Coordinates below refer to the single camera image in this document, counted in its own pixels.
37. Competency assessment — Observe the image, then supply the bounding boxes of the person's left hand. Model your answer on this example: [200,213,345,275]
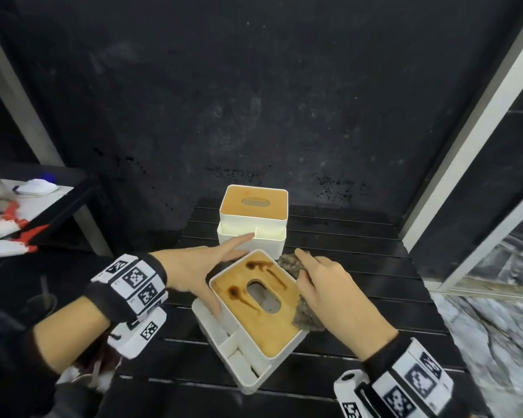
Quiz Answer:
[150,233,255,319]

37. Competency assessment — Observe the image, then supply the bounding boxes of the person's right hand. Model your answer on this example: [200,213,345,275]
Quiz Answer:
[294,249,399,362]

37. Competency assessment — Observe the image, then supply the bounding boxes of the grey cleaning cloth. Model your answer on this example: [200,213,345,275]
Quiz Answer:
[275,252,328,334]

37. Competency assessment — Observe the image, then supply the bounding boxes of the stained bamboo lid tissue box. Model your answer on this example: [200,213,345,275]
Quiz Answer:
[191,249,309,395]

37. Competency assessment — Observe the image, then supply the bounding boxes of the person's left forearm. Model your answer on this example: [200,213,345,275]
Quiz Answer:
[32,295,114,376]

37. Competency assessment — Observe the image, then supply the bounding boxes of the left marker wristband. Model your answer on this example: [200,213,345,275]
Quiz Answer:
[88,253,169,328]

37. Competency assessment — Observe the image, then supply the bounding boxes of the marker wristband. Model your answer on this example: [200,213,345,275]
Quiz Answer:
[361,333,457,418]
[88,253,169,328]

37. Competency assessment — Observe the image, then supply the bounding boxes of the clean bamboo lid tissue box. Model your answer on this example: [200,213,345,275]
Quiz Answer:
[216,185,289,258]

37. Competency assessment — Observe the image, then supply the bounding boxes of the right marker wristband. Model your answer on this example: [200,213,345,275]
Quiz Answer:
[361,333,457,418]

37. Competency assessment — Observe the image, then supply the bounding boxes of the white crumpled cloth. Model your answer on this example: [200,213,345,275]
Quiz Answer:
[13,179,58,197]

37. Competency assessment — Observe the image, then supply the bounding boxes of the red and white clamps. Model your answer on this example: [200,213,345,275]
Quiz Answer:
[0,199,51,258]

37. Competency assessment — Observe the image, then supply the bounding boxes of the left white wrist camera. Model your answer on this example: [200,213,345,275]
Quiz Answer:
[108,307,169,360]

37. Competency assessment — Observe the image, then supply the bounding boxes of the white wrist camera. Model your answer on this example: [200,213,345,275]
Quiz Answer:
[108,307,169,360]
[333,368,376,418]

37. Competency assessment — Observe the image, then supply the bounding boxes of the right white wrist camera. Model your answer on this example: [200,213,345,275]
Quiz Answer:
[333,368,376,418]

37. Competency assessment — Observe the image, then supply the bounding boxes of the white window frame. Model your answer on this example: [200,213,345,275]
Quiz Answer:
[400,13,523,301]

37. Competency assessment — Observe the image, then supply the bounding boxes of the grey metal post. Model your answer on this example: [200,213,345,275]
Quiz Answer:
[0,26,114,257]

